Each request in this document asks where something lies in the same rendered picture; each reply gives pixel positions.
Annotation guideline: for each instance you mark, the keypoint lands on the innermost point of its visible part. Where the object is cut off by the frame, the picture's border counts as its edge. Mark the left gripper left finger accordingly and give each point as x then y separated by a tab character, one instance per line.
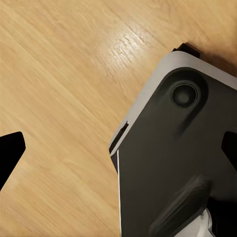
12	146

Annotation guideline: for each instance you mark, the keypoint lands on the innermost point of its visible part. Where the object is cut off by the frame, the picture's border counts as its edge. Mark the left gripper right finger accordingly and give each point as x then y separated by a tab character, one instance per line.
229	147

